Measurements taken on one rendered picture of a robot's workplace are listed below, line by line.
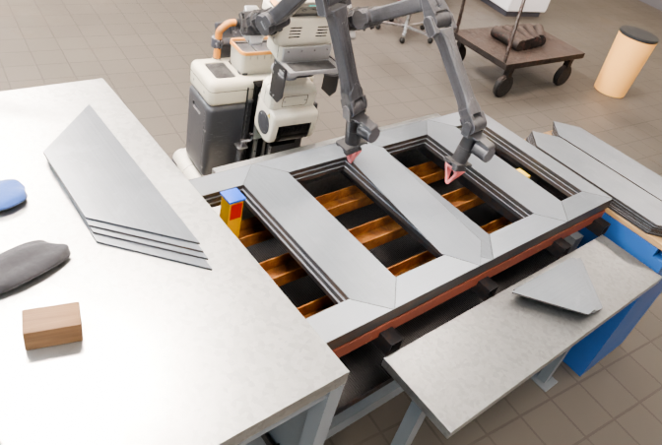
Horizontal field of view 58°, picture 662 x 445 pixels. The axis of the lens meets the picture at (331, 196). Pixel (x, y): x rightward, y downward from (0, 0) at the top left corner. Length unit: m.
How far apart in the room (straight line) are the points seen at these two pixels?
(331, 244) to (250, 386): 0.71
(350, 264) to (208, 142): 1.25
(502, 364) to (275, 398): 0.84
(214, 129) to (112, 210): 1.33
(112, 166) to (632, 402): 2.46
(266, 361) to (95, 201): 0.59
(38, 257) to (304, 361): 0.60
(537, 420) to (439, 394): 1.16
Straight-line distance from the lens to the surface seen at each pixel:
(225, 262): 1.41
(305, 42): 2.43
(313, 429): 1.41
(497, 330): 1.92
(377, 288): 1.71
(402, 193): 2.10
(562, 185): 2.58
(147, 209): 1.51
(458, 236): 2.00
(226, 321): 1.29
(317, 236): 1.81
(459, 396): 1.71
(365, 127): 2.01
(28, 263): 1.39
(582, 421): 2.91
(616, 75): 6.14
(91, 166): 1.65
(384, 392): 2.22
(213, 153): 2.84
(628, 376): 3.24
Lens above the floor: 2.04
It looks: 36 degrees down
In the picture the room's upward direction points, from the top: 14 degrees clockwise
